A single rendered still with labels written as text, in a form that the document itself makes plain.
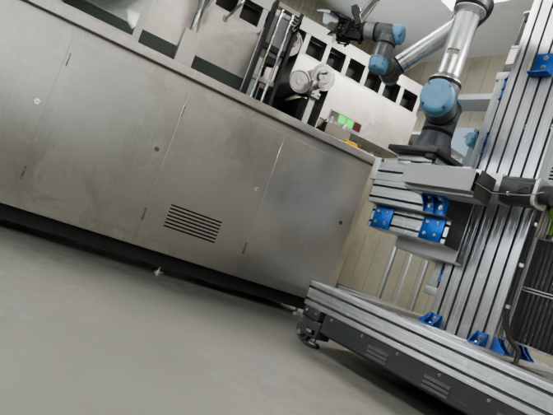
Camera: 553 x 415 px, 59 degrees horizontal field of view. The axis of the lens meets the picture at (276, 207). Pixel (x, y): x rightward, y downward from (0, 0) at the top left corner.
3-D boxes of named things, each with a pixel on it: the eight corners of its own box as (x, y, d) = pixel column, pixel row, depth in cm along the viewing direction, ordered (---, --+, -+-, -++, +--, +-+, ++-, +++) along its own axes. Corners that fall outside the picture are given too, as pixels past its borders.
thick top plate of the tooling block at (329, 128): (324, 131, 268) (327, 121, 268) (293, 135, 305) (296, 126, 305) (347, 142, 274) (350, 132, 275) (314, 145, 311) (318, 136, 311)
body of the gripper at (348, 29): (330, 31, 194) (359, 35, 188) (338, 13, 195) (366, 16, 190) (336, 44, 200) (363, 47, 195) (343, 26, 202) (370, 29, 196)
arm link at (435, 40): (484, 2, 194) (375, 73, 207) (482, -16, 184) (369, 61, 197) (500, 21, 189) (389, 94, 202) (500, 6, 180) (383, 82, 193)
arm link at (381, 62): (389, 81, 192) (398, 55, 192) (383, 67, 182) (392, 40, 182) (370, 77, 195) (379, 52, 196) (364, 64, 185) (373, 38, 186)
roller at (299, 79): (287, 86, 261) (295, 65, 262) (269, 92, 284) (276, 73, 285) (306, 95, 266) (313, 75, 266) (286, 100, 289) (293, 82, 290)
